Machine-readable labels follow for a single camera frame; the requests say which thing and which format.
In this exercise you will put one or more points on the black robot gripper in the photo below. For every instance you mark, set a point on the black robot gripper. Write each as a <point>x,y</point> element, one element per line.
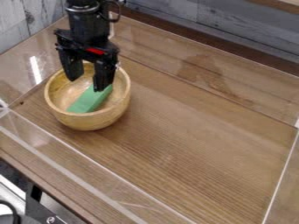
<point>86,41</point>

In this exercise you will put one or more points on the green rectangular block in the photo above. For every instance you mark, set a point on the green rectangular block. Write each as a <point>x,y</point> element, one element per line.
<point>90,100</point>

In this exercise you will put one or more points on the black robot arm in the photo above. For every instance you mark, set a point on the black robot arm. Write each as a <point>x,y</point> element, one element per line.
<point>83,2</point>

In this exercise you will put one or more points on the light wooden bowl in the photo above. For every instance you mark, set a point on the light wooden bowl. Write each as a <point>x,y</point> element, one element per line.
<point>62,92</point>

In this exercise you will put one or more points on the clear acrylic enclosure wall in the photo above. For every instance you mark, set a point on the clear acrylic enclosure wall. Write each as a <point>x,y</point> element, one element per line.
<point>205,151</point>

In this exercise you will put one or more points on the black table leg bracket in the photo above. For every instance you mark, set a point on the black table leg bracket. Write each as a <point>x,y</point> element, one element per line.
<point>37,210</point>

